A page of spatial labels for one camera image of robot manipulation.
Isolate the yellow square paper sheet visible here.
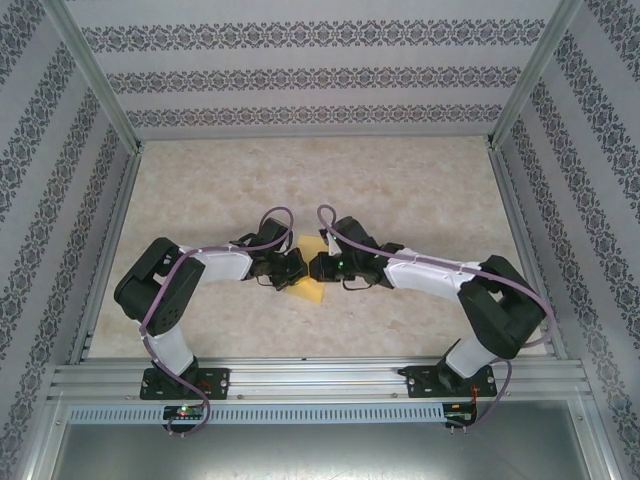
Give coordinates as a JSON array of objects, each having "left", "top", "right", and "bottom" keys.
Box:
[{"left": 281, "top": 234, "right": 329, "bottom": 304}]

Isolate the grey metal sheet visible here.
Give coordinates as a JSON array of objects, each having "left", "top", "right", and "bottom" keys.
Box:
[{"left": 49, "top": 399, "right": 614, "bottom": 480}]

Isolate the left green circuit board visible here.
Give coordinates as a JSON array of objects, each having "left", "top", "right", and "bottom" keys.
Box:
[{"left": 163, "top": 405, "right": 206, "bottom": 420}]

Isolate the aluminium mounting rail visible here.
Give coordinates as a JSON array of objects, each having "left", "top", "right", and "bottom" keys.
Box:
[{"left": 47, "top": 355, "right": 594, "bottom": 402}]

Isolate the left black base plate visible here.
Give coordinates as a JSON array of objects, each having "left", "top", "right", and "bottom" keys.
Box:
[{"left": 139, "top": 367, "right": 232, "bottom": 401}]

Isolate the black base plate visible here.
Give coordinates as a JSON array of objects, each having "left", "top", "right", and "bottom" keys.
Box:
[
  {"left": 139, "top": 367, "right": 232, "bottom": 401},
  {"left": 405, "top": 363, "right": 499, "bottom": 399}
]

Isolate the slotted grey cable duct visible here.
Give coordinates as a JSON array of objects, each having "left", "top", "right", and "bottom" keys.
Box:
[{"left": 67, "top": 403, "right": 446, "bottom": 425}]

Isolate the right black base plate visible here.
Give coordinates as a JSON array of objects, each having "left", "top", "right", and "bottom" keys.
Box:
[{"left": 405, "top": 363, "right": 499, "bottom": 399}]

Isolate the aluminium side rail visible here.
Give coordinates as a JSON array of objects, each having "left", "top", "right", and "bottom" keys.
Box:
[
  {"left": 69, "top": 144, "right": 144, "bottom": 364},
  {"left": 487, "top": 144, "right": 569, "bottom": 359}
]

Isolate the aluminium frame post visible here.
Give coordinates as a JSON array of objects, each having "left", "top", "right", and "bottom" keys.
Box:
[
  {"left": 485, "top": 0, "right": 585, "bottom": 149},
  {"left": 39, "top": 0, "right": 145, "bottom": 154}
]

